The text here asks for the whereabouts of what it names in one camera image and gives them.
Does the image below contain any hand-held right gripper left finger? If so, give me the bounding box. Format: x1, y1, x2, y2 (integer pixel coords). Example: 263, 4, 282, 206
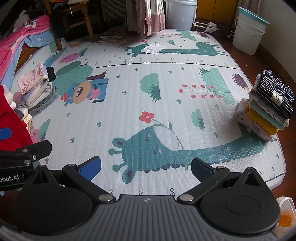
30, 156, 116, 205

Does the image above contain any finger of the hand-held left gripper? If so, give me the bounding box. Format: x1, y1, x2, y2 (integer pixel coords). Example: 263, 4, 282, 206
0, 127, 12, 141
0, 140, 52, 165

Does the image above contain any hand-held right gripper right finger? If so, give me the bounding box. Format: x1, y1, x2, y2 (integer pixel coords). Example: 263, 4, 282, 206
177, 158, 269, 205

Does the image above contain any red knitted sweater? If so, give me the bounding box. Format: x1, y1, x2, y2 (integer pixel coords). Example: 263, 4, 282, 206
0, 85, 33, 151

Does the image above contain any pile of assorted clothes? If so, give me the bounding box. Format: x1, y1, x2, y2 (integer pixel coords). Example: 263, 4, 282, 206
9, 61, 58, 144

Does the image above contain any yellow folded garment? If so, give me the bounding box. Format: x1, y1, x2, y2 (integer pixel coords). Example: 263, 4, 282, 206
247, 108, 279, 135

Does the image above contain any teal folded garment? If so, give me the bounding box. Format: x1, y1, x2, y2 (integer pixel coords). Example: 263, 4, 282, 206
248, 101, 285, 130

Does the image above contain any grey floral folded garment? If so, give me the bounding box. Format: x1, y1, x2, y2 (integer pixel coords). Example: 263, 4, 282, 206
251, 93, 289, 127

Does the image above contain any printed animal play mat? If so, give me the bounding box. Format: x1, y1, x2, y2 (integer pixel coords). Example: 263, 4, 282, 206
0, 29, 287, 193

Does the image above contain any clear plastic bag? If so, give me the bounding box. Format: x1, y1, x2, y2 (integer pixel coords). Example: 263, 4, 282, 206
276, 197, 296, 229

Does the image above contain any pink printed blanket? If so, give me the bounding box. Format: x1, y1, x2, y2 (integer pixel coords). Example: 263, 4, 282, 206
0, 10, 55, 80

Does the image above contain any small white cloth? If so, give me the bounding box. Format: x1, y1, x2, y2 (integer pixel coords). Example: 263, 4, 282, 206
142, 44, 166, 55

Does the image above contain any stack of magazines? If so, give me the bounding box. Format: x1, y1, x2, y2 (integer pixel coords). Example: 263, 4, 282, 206
97, 27, 127, 43

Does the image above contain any wooden chair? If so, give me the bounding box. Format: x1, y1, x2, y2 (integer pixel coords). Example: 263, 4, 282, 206
45, 0, 95, 51

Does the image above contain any white bucket with teal rim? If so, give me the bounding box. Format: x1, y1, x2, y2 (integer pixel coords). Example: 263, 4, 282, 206
232, 6, 270, 55

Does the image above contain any large white bin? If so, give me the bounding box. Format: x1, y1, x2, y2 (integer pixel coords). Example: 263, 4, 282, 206
165, 0, 197, 30

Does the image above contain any yellow cabinet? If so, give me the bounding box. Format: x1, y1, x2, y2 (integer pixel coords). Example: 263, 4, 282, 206
196, 0, 238, 26

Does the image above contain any pink and grey curtain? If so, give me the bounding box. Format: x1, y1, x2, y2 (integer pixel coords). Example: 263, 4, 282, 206
126, 0, 166, 40

